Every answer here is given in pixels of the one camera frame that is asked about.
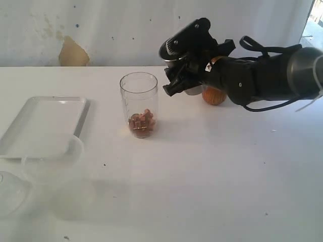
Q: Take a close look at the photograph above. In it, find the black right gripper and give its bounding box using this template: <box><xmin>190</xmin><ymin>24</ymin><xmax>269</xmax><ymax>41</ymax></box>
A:
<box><xmin>166</xmin><ymin>18</ymin><xmax>236</xmax><ymax>84</ymax></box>

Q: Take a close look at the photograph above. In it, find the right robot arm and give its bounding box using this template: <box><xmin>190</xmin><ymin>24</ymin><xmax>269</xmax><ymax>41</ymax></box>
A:
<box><xmin>159</xmin><ymin>18</ymin><xmax>322</xmax><ymax>109</ymax></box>

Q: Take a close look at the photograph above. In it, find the stainless steel cup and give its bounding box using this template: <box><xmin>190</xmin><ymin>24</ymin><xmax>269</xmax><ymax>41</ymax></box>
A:
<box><xmin>158</xmin><ymin>41</ymin><xmax>203</xmax><ymax>96</ymax></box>

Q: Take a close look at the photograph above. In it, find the translucent plastic container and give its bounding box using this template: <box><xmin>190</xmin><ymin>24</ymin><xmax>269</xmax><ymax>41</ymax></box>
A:
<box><xmin>22</xmin><ymin>134</ymin><xmax>94</xmax><ymax>221</ymax></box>

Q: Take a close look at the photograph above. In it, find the wooden cup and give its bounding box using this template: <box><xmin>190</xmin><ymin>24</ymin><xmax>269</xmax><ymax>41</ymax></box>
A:
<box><xmin>202</xmin><ymin>87</ymin><xmax>227</xmax><ymax>105</ymax></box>

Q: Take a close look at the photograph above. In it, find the clear plastic shaker cup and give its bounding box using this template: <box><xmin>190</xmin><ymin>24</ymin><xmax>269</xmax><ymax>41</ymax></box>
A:
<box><xmin>120</xmin><ymin>72</ymin><xmax>158</xmax><ymax>139</ymax></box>

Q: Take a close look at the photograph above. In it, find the white rectangular tray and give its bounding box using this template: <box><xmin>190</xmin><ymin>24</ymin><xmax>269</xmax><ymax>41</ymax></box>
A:
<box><xmin>1</xmin><ymin>96</ymin><xmax>90</xmax><ymax>159</ymax></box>

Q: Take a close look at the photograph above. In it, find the clear plastic lid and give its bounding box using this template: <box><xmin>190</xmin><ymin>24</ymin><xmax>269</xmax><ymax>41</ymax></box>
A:
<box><xmin>1</xmin><ymin>171</ymin><xmax>34</xmax><ymax>220</ymax></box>

